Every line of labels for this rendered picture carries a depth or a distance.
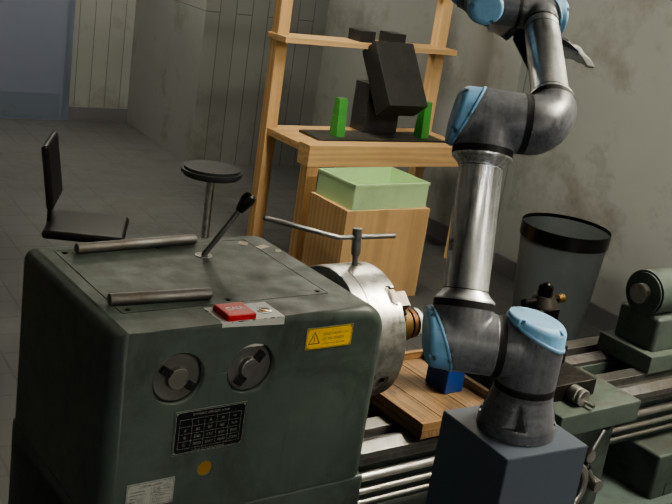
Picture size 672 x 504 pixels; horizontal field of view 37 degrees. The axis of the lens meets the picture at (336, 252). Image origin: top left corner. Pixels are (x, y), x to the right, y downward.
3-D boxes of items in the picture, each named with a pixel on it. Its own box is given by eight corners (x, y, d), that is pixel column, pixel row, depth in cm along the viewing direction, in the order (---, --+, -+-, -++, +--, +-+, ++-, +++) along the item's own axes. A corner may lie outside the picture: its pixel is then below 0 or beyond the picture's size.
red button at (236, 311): (227, 326, 185) (228, 315, 184) (212, 313, 189) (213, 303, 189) (255, 322, 188) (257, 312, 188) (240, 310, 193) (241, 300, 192)
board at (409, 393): (420, 439, 237) (423, 424, 235) (333, 375, 264) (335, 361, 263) (512, 420, 254) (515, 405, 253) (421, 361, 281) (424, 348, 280)
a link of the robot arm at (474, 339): (503, 379, 184) (538, 86, 189) (422, 368, 184) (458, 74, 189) (489, 376, 196) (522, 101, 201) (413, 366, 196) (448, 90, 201)
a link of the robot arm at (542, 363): (562, 398, 188) (578, 331, 184) (491, 389, 187) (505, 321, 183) (549, 372, 199) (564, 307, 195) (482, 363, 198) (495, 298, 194)
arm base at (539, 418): (570, 441, 194) (581, 394, 191) (509, 451, 186) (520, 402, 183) (519, 405, 206) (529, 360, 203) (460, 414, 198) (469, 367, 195)
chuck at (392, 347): (368, 420, 226) (381, 282, 219) (291, 375, 250) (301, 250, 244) (399, 414, 231) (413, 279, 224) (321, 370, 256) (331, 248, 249)
